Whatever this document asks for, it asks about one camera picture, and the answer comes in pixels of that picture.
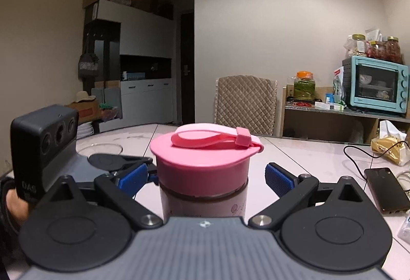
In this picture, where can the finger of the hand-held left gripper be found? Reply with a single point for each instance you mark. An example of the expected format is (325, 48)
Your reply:
(151, 178)

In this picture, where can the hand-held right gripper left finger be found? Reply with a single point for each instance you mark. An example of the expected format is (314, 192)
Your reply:
(133, 179)

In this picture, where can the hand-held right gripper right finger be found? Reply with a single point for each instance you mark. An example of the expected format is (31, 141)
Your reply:
(280, 179)

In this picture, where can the clear dimpled glass cup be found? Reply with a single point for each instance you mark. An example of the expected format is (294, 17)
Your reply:
(96, 148)

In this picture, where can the pink bottle cap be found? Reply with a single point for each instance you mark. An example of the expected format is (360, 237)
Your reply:
(201, 164)

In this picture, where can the person's left hand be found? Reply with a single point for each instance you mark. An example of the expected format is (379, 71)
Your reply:
(19, 206)

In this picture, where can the stack of white plates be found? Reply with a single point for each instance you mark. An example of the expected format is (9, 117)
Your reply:
(85, 132)

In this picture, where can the large cardboard box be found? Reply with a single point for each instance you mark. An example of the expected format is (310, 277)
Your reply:
(85, 111)

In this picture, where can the straw hat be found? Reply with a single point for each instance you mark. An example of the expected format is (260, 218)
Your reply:
(85, 96)

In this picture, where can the wooden side shelf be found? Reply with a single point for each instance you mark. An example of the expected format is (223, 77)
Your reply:
(326, 126)

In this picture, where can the chair with quilted beige cover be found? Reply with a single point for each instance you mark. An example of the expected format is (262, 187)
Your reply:
(245, 107)

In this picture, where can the flat white box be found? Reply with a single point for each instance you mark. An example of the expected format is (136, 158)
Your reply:
(329, 106)

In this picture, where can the small blue box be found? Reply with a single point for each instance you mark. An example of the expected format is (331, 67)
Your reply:
(330, 98)

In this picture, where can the green jar with orange lid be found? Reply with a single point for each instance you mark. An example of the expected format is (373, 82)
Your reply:
(305, 86)

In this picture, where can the grey hanging bag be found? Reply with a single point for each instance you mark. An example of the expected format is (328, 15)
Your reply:
(88, 63)

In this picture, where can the black smartphone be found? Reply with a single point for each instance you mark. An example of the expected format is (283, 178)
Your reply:
(386, 188)

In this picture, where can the red and white package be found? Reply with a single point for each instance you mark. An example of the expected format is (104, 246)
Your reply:
(339, 84)

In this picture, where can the gold tissue pack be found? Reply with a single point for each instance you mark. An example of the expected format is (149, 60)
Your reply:
(389, 143)

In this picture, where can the dark door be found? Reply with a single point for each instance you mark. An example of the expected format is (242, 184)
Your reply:
(188, 68)

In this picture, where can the light blue toaster oven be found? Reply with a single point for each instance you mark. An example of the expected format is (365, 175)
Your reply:
(376, 86)

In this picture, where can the blue and white plastic packet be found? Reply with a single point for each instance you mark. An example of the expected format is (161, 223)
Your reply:
(405, 230)

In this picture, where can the white and grey cabinet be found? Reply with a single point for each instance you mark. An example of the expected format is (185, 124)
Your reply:
(144, 42)

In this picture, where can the clear plastic bag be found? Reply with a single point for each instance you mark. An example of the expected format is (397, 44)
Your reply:
(349, 47)

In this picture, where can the jar of red food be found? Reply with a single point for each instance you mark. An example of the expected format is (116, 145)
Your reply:
(394, 50)
(377, 50)

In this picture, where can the dark box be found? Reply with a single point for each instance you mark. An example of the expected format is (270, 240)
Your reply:
(166, 11)

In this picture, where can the white paper package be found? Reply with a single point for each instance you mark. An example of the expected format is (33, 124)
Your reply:
(374, 34)

